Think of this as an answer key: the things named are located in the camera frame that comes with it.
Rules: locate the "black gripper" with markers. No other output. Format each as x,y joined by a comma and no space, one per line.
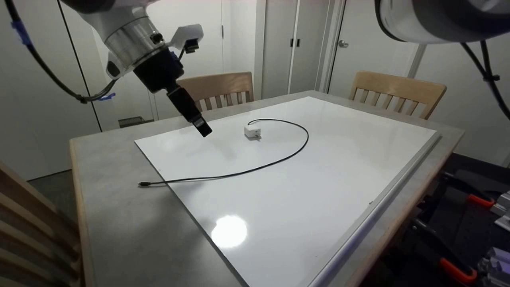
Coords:
162,73

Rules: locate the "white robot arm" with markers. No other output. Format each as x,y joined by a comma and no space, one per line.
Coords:
136,46

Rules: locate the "wooden chair far left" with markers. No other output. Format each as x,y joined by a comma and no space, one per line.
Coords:
217,92

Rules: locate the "wooden chair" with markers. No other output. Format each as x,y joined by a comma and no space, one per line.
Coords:
217,92
405,94
39,243

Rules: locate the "white board on table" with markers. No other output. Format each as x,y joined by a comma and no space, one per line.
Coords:
283,189

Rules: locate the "wooden chair near left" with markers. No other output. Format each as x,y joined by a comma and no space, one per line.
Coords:
39,243

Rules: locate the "wooden chair far right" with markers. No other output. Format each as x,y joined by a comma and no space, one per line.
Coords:
405,94

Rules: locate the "white door with handle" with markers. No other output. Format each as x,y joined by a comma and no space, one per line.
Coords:
170,15

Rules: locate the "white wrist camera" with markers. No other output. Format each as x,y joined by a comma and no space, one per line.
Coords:
187,38

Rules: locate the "orange handled clamp near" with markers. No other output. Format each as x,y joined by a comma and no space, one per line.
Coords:
444,258

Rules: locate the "orange handled clamp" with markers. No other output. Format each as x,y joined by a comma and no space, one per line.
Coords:
474,196
444,258

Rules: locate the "orange handled clamp far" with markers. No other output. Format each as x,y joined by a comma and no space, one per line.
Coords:
474,196

